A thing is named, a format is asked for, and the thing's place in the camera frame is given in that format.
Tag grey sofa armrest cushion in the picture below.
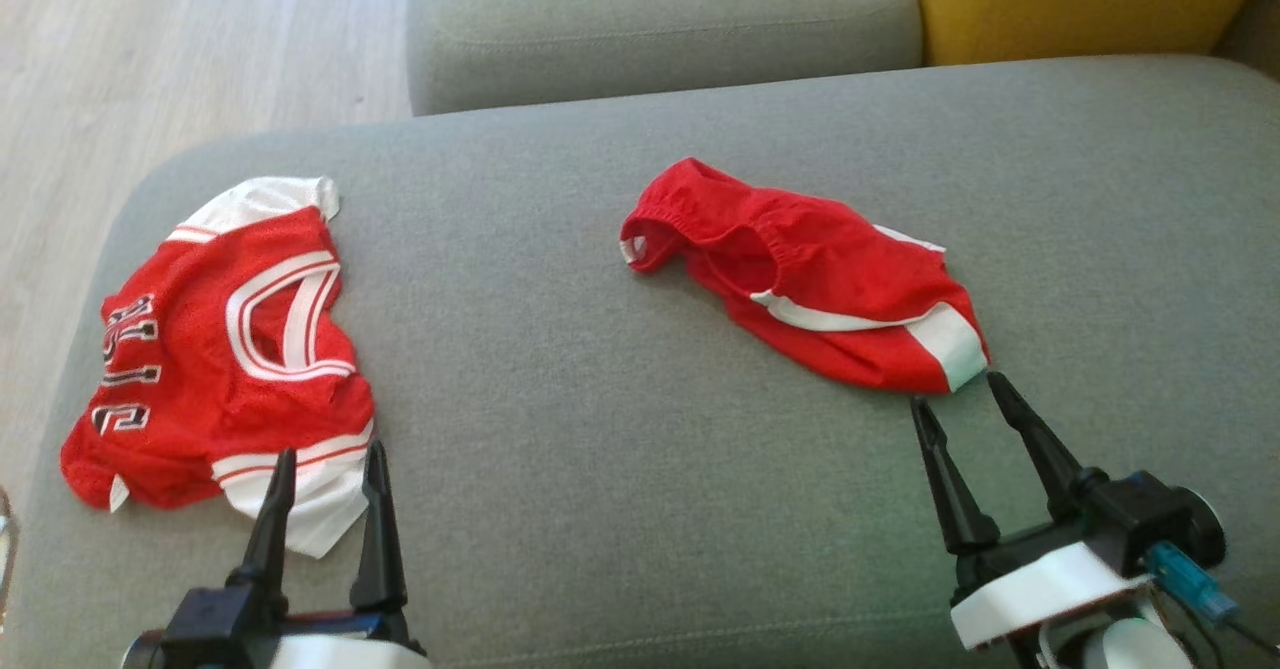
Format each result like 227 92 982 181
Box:
1213 0 1280 82

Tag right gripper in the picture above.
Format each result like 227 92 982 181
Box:
910 371 1153 652

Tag red white basketball jersey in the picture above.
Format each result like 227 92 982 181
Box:
60 176 377 560

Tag blue plug right camera cable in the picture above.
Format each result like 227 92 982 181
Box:
1146 541 1280 652

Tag grey sofa seat cushion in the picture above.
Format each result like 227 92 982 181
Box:
5 55 1280 669

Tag grey sofa back cushion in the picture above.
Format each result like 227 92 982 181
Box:
406 0 924 117

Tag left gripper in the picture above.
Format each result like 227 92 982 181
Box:
122 439 433 669

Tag red white sports shorts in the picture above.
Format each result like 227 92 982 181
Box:
619 157 991 395

